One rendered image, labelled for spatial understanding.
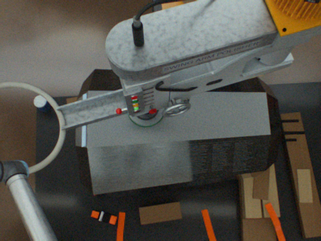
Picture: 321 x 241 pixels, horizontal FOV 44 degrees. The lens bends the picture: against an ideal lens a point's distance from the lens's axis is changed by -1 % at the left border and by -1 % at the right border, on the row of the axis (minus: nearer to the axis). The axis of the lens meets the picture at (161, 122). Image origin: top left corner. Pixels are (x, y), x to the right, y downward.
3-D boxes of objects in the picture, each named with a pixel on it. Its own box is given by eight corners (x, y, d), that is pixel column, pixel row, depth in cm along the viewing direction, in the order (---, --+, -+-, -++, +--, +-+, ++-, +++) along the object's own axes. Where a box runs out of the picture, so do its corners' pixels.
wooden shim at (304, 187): (296, 169, 304) (296, 168, 303) (309, 169, 304) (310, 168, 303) (298, 202, 297) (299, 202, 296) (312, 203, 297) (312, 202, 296)
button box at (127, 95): (143, 106, 194) (141, 85, 167) (145, 111, 193) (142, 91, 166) (127, 111, 193) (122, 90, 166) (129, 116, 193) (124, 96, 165)
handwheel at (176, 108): (184, 95, 207) (186, 84, 192) (190, 112, 204) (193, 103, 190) (156, 103, 206) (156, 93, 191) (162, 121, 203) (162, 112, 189)
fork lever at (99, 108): (181, 69, 218) (181, 65, 213) (192, 101, 213) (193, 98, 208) (56, 104, 210) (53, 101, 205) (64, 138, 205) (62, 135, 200)
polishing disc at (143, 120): (164, 126, 229) (164, 125, 227) (127, 125, 229) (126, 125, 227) (164, 91, 234) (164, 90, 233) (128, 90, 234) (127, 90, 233)
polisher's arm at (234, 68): (271, 42, 222) (300, -9, 175) (286, 79, 216) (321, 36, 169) (143, 79, 216) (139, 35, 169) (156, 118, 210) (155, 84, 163)
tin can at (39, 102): (46, 114, 322) (42, 109, 309) (36, 109, 323) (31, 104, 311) (52, 103, 324) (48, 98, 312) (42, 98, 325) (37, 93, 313)
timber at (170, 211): (141, 224, 299) (141, 224, 288) (139, 208, 302) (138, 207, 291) (181, 218, 300) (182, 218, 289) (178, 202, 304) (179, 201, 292)
